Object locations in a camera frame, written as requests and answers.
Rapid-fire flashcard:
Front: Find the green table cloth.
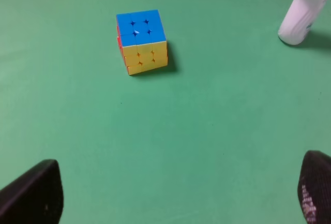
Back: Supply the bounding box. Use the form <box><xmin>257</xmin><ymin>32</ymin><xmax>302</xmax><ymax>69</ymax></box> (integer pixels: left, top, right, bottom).
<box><xmin>1</xmin><ymin>0</ymin><xmax>330</xmax><ymax>223</ymax></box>

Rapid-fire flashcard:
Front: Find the white plastic bottle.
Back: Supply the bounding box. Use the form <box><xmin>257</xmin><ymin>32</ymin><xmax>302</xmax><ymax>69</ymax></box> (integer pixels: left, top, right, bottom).
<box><xmin>278</xmin><ymin>0</ymin><xmax>327</xmax><ymax>46</ymax></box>

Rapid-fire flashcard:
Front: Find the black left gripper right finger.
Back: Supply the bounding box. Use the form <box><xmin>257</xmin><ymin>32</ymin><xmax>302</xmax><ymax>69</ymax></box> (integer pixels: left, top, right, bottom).
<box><xmin>297</xmin><ymin>150</ymin><xmax>330</xmax><ymax>223</ymax></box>

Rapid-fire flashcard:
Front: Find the colourful rubik's cube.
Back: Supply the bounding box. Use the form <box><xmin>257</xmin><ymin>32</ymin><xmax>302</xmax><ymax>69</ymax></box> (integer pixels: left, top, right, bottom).
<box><xmin>116</xmin><ymin>9</ymin><xmax>168</xmax><ymax>76</ymax></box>

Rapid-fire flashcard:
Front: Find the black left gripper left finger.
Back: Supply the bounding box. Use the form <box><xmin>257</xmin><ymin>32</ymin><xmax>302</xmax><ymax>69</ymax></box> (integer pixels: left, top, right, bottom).
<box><xmin>1</xmin><ymin>159</ymin><xmax>64</xmax><ymax>223</ymax></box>

